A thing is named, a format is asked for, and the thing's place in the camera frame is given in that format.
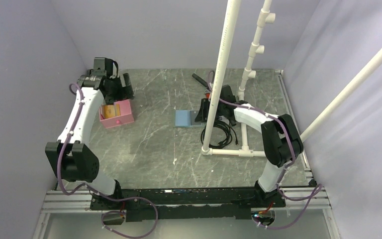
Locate black foam tube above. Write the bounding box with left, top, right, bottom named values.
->
left=191, top=73, right=212, bottom=92

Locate white PVC pipe frame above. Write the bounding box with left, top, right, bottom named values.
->
left=200, top=0, right=382, bottom=157

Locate green card holder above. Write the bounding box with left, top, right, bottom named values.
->
left=174, top=110, right=206, bottom=128

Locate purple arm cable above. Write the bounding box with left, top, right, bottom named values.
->
left=206, top=70, right=323, bottom=231
left=56, top=83, right=159, bottom=239

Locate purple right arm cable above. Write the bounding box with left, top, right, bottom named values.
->
left=206, top=70, right=323, bottom=231

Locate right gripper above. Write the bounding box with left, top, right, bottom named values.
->
left=194, top=98, right=225, bottom=122

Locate stack of credit cards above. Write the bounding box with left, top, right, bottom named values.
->
left=101, top=104, right=120, bottom=119

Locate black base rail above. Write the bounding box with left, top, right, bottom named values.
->
left=90, top=187, right=286, bottom=222

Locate coiled black cable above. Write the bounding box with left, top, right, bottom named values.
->
left=200, top=119, right=238, bottom=149

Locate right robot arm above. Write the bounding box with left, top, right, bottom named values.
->
left=219, top=95, right=303, bottom=207

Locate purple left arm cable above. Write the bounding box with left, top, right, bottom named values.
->
left=56, top=83, right=159, bottom=239

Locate pink plastic bin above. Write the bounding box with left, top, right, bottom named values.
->
left=99, top=99, right=135, bottom=128

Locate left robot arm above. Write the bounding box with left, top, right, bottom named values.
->
left=45, top=57, right=134, bottom=209

